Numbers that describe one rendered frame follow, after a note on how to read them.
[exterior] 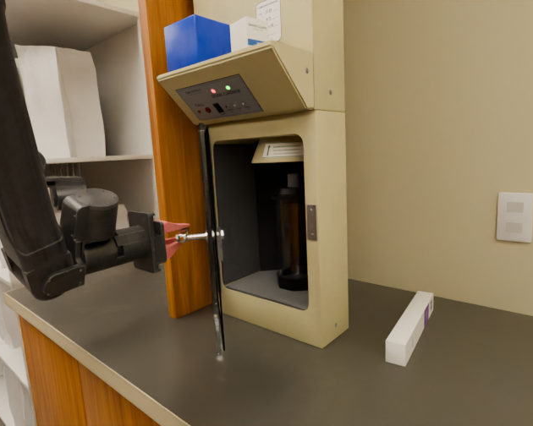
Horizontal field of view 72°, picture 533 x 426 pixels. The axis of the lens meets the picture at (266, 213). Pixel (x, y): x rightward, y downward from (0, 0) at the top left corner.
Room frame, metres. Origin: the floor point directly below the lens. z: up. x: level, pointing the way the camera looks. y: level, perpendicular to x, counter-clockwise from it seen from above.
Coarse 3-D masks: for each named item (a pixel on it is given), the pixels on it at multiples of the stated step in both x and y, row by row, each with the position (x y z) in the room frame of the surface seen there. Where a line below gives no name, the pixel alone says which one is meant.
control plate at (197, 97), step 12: (204, 84) 0.75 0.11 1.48; (216, 84) 0.73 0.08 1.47; (228, 84) 0.71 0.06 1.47; (240, 84) 0.70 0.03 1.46; (180, 96) 0.82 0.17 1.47; (192, 96) 0.80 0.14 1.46; (204, 96) 0.78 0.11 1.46; (216, 96) 0.76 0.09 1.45; (228, 96) 0.74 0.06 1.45; (240, 96) 0.73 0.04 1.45; (252, 96) 0.71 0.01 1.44; (192, 108) 0.83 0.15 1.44; (204, 108) 0.81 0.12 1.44; (228, 108) 0.77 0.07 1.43; (240, 108) 0.75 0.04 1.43; (252, 108) 0.74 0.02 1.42
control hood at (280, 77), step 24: (264, 48) 0.61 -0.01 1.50; (288, 48) 0.63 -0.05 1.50; (168, 72) 0.79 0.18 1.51; (192, 72) 0.74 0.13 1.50; (216, 72) 0.71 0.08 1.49; (240, 72) 0.68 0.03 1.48; (264, 72) 0.65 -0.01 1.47; (288, 72) 0.63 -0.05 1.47; (312, 72) 0.68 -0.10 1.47; (264, 96) 0.70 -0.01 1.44; (288, 96) 0.67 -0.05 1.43; (312, 96) 0.68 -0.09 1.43; (192, 120) 0.87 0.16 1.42; (216, 120) 0.82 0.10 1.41
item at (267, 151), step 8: (288, 136) 0.79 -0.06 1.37; (296, 136) 0.79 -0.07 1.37; (264, 144) 0.81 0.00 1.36; (272, 144) 0.79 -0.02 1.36; (280, 144) 0.79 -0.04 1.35; (288, 144) 0.78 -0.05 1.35; (296, 144) 0.78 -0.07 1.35; (256, 152) 0.83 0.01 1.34; (264, 152) 0.80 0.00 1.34; (272, 152) 0.79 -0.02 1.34; (280, 152) 0.78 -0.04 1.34; (288, 152) 0.77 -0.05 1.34; (296, 152) 0.77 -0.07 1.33; (256, 160) 0.81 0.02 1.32; (264, 160) 0.79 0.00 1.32; (272, 160) 0.78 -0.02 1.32; (280, 160) 0.77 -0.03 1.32; (288, 160) 0.77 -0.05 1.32; (296, 160) 0.77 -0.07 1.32
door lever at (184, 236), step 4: (184, 228) 0.66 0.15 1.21; (188, 228) 0.67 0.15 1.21; (180, 232) 0.63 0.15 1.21; (184, 232) 0.62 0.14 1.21; (188, 232) 0.65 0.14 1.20; (200, 232) 0.63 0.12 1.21; (204, 232) 0.63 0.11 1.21; (176, 236) 0.62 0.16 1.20; (180, 236) 0.61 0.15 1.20; (184, 236) 0.61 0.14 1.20; (188, 236) 0.62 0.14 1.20; (192, 236) 0.62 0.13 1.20; (196, 236) 0.62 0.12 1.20; (200, 236) 0.62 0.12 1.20; (204, 236) 0.62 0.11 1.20; (180, 240) 0.61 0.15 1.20; (184, 240) 0.61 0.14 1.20; (188, 240) 0.62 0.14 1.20
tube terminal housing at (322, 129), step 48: (240, 0) 0.80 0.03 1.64; (288, 0) 0.72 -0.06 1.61; (336, 0) 0.75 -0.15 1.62; (336, 48) 0.75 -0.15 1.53; (336, 96) 0.74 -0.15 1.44; (336, 144) 0.74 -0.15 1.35; (336, 192) 0.74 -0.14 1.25; (336, 240) 0.74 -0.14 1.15; (336, 288) 0.73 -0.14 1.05; (336, 336) 0.73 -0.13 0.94
